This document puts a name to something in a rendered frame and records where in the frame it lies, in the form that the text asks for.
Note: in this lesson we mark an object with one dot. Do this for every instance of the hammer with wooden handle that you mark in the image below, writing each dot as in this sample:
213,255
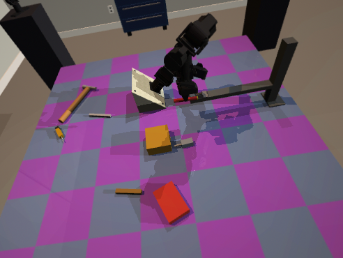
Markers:
71,108

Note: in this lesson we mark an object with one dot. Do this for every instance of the red cylindrical rod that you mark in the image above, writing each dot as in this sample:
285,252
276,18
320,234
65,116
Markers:
182,100

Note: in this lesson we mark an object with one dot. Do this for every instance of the orange-handled screwdriver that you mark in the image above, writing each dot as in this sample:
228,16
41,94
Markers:
59,133

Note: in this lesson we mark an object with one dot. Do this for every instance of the red rectangular block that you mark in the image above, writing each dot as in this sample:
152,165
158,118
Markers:
171,202

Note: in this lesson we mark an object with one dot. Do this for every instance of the orange flat bar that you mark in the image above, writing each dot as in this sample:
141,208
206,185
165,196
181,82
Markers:
128,191

